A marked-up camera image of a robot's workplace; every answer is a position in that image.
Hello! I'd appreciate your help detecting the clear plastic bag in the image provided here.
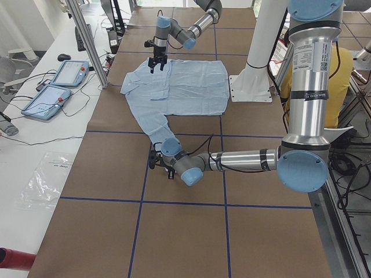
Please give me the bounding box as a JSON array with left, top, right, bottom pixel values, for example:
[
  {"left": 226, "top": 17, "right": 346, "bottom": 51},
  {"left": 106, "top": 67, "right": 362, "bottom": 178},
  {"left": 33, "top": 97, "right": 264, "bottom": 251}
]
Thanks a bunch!
[{"left": 15, "top": 152, "right": 75, "bottom": 211}]

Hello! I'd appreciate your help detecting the aluminium frame post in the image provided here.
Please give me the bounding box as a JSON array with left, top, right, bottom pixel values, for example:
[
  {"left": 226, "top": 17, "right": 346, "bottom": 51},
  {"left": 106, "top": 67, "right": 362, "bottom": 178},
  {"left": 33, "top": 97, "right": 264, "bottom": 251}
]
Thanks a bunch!
[{"left": 65, "top": 0, "right": 108, "bottom": 89}]

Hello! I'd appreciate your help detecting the upper blue teach pendant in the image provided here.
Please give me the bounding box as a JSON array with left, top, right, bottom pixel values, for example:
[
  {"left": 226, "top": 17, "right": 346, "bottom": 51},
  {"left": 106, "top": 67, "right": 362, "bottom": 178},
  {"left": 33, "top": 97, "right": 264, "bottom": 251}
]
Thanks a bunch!
[{"left": 50, "top": 60, "right": 89, "bottom": 87}]

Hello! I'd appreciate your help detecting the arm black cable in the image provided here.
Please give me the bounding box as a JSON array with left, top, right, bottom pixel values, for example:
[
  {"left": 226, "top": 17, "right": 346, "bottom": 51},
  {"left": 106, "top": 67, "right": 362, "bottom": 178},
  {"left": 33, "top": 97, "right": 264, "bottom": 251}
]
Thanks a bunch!
[
  {"left": 156, "top": 10, "right": 186, "bottom": 50},
  {"left": 185, "top": 133, "right": 270, "bottom": 171}
]

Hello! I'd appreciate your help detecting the plastic water bottle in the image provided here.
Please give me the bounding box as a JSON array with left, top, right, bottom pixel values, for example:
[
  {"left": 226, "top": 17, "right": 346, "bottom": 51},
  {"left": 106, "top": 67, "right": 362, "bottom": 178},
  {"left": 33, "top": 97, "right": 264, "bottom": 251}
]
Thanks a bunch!
[{"left": 0, "top": 120, "right": 19, "bottom": 136}]

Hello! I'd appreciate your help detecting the person in yellow shirt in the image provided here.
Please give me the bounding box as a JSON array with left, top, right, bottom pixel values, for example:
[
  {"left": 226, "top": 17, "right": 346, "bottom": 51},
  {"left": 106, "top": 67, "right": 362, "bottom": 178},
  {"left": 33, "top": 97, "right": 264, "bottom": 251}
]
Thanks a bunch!
[{"left": 281, "top": 44, "right": 353, "bottom": 128}]

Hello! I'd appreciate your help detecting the light blue button shirt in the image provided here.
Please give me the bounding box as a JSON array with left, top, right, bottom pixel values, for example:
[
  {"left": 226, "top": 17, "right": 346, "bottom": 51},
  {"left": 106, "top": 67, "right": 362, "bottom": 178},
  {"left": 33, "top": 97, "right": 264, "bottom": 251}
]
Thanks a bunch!
[{"left": 121, "top": 59, "right": 230, "bottom": 143}]

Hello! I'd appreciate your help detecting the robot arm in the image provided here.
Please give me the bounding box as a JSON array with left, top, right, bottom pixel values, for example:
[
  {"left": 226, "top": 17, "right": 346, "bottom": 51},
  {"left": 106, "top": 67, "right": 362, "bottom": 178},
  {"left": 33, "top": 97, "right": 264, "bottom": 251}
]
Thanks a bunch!
[
  {"left": 144, "top": 0, "right": 223, "bottom": 73},
  {"left": 161, "top": 1, "right": 344, "bottom": 192}
]

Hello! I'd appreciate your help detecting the red cylinder object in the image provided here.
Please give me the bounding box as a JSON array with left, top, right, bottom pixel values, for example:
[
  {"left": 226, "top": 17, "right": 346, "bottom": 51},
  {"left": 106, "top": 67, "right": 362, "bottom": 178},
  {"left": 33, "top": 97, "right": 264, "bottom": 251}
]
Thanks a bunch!
[{"left": 1, "top": 247, "right": 36, "bottom": 270}]

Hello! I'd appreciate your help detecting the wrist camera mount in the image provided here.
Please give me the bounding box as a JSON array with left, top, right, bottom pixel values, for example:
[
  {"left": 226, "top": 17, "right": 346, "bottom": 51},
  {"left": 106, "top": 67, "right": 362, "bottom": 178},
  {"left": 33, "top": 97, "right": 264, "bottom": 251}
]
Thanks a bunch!
[
  {"left": 148, "top": 142, "right": 163, "bottom": 170},
  {"left": 144, "top": 40, "right": 154, "bottom": 48}
]

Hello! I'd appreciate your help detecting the black power adapter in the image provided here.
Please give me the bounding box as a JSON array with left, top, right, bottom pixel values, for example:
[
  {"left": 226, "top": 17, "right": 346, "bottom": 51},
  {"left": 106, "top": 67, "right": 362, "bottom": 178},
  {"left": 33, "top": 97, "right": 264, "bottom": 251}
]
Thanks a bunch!
[{"left": 107, "top": 30, "right": 120, "bottom": 54}]

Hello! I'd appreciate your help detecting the black computer mouse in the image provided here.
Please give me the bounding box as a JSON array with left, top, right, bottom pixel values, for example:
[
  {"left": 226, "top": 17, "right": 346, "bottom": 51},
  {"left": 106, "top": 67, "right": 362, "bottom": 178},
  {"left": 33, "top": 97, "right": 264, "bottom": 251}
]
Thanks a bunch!
[{"left": 57, "top": 53, "right": 71, "bottom": 61}]

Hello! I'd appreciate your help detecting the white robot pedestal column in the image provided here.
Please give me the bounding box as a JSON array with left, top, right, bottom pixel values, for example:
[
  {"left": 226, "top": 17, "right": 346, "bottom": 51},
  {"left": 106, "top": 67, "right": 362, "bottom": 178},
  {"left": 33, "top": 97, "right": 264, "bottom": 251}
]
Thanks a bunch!
[{"left": 230, "top": 0, "right": 288, "bottom": 103}]

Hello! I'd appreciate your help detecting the blue teach pendant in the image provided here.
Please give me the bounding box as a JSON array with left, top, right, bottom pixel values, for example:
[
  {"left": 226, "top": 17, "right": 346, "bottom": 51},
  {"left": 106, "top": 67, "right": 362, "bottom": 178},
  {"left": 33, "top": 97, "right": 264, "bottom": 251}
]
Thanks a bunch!
[
  {"left": 21, "top": 85, "right": 72, "bottom": 120},
  {"left": 50, "top": 60, "right": 89, "bottom": 87}
]

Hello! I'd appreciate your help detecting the black keyboard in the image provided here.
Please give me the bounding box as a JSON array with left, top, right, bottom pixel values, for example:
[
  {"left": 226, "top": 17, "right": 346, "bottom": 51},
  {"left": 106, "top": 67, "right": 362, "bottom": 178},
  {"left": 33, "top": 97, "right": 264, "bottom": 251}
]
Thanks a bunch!
[{"left": 75, "top": 24, "right": 93, "bottom": 52}]

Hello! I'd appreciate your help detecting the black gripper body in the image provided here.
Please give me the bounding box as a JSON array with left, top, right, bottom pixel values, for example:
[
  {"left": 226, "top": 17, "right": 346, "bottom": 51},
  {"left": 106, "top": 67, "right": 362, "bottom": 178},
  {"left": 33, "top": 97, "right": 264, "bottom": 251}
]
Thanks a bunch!
[
  {"left": 159, "top": 159, "right": 174, "bottom": 171},
  {"left": 148, "top": 53, "right": 168, "bottom": 66}
]

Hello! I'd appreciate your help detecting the lower blue teach pendant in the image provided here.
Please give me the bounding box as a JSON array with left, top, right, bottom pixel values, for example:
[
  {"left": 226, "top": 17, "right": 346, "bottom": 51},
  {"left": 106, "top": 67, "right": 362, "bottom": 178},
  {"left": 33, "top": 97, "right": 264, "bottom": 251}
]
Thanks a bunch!
[{"left": 21, "top": 85, "right": 72, "bottom": 120}]

